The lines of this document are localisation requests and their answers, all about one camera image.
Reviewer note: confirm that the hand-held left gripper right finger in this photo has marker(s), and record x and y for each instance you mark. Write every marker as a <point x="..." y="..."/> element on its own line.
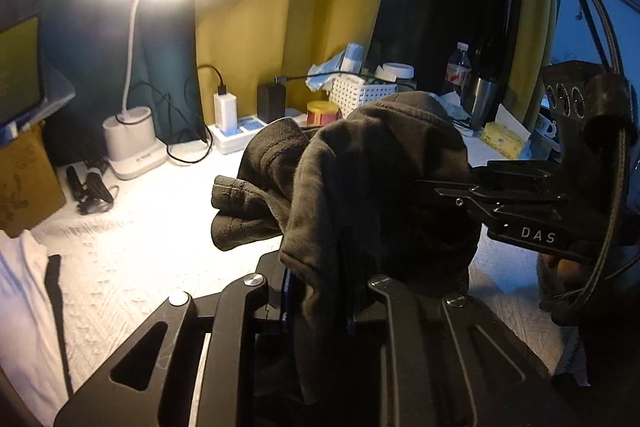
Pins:
<point x="385" y="307"/>

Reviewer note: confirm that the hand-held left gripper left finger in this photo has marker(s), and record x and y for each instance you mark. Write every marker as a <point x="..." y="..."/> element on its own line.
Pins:
<point x="235" y="307"/>

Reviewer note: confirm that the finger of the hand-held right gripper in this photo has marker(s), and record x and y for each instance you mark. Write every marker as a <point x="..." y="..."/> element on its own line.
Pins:
<point x="530" y="232"/>
<point x="510" y="187"/>

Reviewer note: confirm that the dark printed t-shirt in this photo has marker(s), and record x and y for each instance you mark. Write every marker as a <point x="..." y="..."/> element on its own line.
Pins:
<point x="380" y="167"/>

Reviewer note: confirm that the person's right hand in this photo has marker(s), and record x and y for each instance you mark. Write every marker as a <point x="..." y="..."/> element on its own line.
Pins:
<point x="565" y="267"/>

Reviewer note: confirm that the yellow tissue box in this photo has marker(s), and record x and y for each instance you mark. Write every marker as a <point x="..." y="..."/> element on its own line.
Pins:
<point x="502" y="137"/>

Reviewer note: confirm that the white printed mug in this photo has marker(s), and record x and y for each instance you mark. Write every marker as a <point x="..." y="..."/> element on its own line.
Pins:
<point x="546" y="126"/>

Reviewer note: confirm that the steel tumbler with black lid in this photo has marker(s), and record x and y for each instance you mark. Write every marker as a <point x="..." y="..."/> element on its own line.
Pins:
<point x="480" y="104"/>

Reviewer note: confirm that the white plastic bag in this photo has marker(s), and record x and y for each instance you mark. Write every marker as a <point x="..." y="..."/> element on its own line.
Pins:
<point x="457" y="112"/>

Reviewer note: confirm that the white textured table cover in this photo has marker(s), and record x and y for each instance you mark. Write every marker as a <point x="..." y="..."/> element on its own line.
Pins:
<point x="150" y="232"/>

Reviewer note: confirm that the clear plastic water bottle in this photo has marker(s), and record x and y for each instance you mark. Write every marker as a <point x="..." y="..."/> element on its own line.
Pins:
<point x="457" y="69"/>

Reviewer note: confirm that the narrow yellow curtain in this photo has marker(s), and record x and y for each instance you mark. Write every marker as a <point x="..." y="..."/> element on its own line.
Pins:
<point x="537" y="7"/>

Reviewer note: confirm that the clear jar with white lid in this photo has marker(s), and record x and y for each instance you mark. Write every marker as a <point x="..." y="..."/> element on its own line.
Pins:
<point x="397" y="74"/>

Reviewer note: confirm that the white power strip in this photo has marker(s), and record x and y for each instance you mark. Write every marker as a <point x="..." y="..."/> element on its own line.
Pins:
<point x="235" y="141"/>

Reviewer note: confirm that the white perforated plastic basket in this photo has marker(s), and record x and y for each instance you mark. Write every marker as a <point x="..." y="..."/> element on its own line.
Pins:
<point x="350" y="94"/>

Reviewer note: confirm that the white desk lamp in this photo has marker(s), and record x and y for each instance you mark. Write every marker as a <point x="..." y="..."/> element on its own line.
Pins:
<point x="135" y="142"/>

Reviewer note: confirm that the white charger plug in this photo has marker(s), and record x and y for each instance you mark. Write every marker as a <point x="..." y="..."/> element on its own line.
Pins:
<point x="225" y="112"/>

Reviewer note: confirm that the red jar with gold lid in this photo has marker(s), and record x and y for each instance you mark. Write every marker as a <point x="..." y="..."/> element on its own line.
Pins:
<point x="323" y="113"/>

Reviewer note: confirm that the black charger plug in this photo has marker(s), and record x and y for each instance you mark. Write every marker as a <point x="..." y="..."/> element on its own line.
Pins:
<point x="271" y="103"/>

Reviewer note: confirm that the white garment with black trim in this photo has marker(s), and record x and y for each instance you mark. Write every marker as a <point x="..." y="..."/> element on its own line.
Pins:
<point x="20" y="307"/>

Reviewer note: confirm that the crumpled white tissue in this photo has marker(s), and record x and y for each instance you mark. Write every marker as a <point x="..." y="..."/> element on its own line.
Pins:
<point x="325" y="72"/>

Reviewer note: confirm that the brown cardboard box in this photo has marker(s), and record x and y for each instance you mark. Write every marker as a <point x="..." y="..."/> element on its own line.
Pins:
<point x="25" y="182"/>

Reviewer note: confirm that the dark curtain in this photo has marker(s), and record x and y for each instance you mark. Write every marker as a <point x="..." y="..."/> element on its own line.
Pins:
<point x="165" y="42"/>

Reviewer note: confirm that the wide yellow curtain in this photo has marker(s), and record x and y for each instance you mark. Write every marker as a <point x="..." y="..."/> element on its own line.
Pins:
<point x="300" y="7"/>

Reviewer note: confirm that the laptop screen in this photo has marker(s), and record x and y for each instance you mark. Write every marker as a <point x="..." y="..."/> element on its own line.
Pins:
<point x="20" y="72"/>

